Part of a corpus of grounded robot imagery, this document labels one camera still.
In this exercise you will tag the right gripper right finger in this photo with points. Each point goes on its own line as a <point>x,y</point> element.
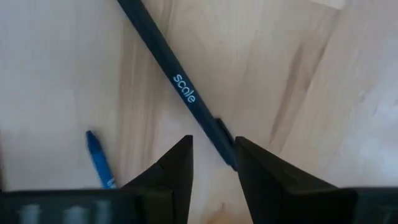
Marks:
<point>280,199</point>

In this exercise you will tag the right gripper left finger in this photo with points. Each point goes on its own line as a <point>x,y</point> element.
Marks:
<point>161,199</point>

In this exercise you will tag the dark pen with white print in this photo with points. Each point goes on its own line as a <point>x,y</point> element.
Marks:
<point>158,46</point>

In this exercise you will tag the blue crayon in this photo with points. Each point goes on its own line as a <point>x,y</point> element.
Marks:
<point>99,161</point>

